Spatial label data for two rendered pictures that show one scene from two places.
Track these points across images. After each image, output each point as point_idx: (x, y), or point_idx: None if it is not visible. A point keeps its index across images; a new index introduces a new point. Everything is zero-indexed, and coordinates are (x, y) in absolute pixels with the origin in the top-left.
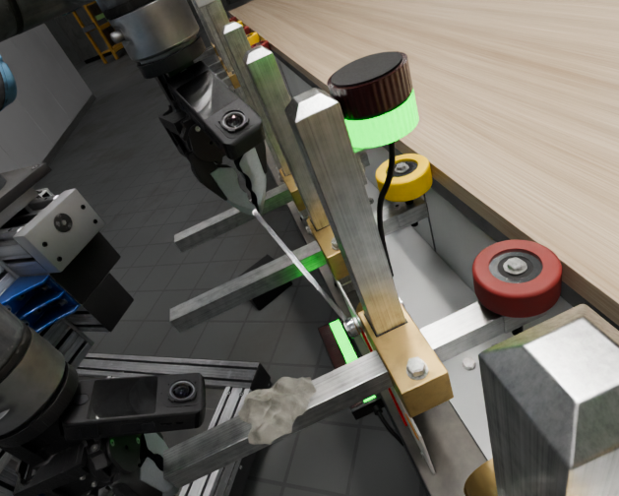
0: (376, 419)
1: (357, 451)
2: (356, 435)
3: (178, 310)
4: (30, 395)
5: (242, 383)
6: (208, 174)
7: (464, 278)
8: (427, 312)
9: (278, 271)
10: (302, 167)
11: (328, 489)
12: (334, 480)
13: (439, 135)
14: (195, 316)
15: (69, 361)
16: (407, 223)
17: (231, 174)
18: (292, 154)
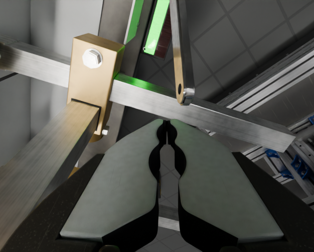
0: (150, 65)
1: (170, 58)
2: (164, 66)
3: (279, 142)
4: None
5: (201, 130)
6: (297, 238)
7: (25, 15)
8: (76, 18)
9: (170, 97)
10: (39, 161)
11: (196, 54)
12: (191, 55)
13: None
14: (268, 124)
15: None
16: (6, 36)
17: (196, 192)
18: (27, 188)
